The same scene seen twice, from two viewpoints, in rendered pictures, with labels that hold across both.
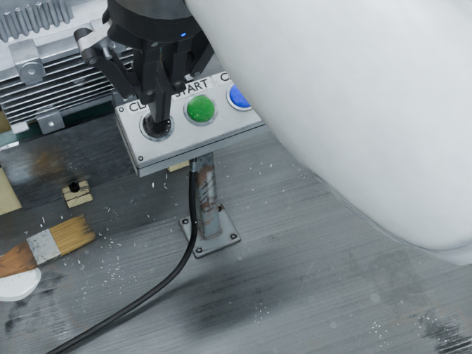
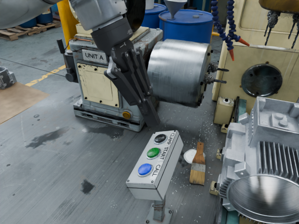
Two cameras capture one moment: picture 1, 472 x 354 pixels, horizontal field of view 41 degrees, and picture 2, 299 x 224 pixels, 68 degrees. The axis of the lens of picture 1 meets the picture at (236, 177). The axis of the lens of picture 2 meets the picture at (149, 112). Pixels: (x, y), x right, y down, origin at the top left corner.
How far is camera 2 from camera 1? 0.75 m
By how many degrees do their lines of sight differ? 83
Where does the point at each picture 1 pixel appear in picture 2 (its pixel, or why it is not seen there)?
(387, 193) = not seen: outside the picture
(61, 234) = (199, 174)
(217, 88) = (156, 162)
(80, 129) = not seen: hidden behind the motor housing
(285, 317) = (103, 210)
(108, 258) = (178, 181)
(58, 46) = (237, 141)
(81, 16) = (249, 150)
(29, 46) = (239, 129)
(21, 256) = (199, 160)
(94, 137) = not seen: hidden behind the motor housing
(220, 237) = (151, 217)
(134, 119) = (168, 134)
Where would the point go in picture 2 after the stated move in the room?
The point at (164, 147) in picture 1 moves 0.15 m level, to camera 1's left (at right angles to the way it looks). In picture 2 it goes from (151, 139) to (186, 113)
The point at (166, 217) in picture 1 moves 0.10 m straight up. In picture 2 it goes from (179, 209) to (182, 189)
